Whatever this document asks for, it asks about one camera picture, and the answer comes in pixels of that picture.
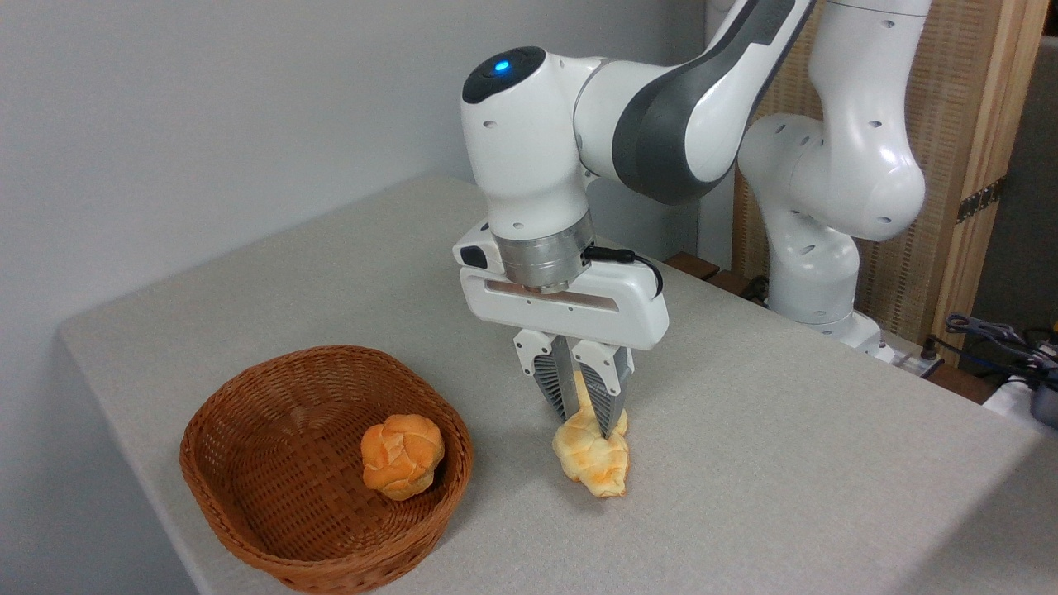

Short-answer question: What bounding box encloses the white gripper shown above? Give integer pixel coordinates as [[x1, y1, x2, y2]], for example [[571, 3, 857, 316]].
[[452, 219, 670, 440]]

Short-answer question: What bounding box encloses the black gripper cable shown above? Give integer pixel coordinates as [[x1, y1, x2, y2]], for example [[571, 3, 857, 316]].
[[584, 245, 665, 300]]

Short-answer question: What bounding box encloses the brown wicker basket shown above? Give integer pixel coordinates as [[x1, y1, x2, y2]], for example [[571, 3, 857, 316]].
[[179, 345, 474, 594]]

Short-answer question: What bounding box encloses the long braided bread loaf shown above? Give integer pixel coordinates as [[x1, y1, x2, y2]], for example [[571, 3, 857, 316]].
[[551, 370, 631, 499]]

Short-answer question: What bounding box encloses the brown wooden base board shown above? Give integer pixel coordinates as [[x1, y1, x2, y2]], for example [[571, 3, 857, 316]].
[[668, 254, 1003, 406]]

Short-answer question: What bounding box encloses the black metal screen hinge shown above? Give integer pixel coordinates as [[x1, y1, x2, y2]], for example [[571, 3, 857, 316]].
[[956, 176, 1008, 224]]

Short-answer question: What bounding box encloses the wooden rattan folding screen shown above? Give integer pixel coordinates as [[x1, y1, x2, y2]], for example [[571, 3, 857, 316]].
[[732, 0, 1051, 367]]

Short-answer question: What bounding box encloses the white box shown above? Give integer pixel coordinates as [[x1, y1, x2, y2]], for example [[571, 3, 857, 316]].
[[982, 374, 1058, 439]]

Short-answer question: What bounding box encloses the round orange bread roll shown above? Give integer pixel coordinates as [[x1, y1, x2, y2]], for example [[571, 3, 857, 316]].
[[360, 413, 446, 502]]

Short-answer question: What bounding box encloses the bundle of dark cables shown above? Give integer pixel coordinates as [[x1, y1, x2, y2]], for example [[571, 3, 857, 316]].
[[945, 312, 1058, 389]]

